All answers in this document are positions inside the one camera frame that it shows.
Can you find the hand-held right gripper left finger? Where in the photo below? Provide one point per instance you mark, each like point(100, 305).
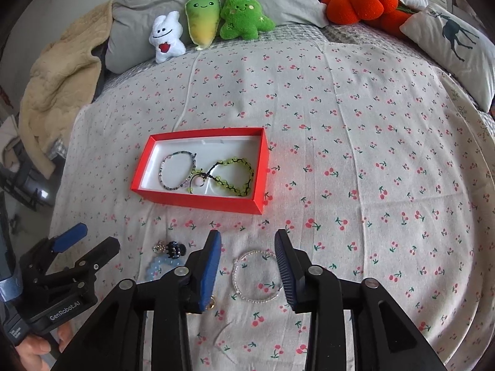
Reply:
point(210, 274)

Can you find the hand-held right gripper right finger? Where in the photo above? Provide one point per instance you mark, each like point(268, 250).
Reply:
point(285, 274)

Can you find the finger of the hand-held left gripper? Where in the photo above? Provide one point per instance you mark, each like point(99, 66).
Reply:
point(101, 254)
point(69, 237)

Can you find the gold jewelry piece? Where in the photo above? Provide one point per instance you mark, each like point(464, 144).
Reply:
point(212, 308)

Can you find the red cardboard box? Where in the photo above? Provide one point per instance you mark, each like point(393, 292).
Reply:
point(201, 201)

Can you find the person's left hand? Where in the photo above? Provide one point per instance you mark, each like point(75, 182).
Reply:
point(34, 347)

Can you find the cherry print bed sheet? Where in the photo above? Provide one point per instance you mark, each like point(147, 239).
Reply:
point(348, 143)

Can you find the beige fleece blanket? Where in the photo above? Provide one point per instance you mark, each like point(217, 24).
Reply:
point(58, 85)

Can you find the white tooth plush toy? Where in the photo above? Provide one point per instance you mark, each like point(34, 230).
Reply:
point(166, 34)

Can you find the yellow green carrot plush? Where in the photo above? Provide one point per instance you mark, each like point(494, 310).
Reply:
point(203, 19)

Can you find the green tree plush toy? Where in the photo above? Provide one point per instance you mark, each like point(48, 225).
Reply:
point(241, 11)

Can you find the orange pumpkin plush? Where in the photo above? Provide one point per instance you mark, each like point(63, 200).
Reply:
point(355, 5)

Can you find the deer print pillow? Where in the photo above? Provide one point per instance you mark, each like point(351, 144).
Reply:
point(444, 34)

